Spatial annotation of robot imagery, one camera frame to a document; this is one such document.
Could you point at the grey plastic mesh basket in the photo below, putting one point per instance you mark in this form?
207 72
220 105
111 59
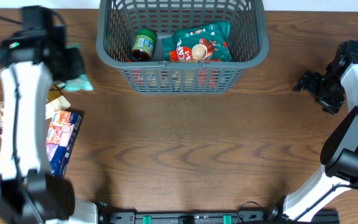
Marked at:
119 22

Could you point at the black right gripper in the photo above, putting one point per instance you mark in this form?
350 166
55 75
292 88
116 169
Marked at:
317 88

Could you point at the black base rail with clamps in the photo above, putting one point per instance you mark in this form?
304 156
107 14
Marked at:
109 215

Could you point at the orange San Remo spaghetti pack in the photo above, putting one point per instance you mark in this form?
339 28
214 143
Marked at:
180 80

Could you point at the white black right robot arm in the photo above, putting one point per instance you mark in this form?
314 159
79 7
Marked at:
338 171

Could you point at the teal wet wipes pack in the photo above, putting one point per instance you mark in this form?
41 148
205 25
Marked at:
81 82

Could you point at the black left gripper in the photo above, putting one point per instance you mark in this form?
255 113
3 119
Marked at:
70 64

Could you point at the green lidded spice jar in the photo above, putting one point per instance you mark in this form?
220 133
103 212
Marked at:
144 45

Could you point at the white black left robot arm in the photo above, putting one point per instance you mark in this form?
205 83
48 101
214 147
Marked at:
31 60

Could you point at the green Nescafe coffee bag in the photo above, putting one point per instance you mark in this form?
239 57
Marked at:
204 43

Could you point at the blue Kleenex tissue multipack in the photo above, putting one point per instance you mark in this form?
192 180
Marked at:
61 137

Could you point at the beige brown snack pouch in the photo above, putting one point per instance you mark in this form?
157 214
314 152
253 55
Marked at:
55 101

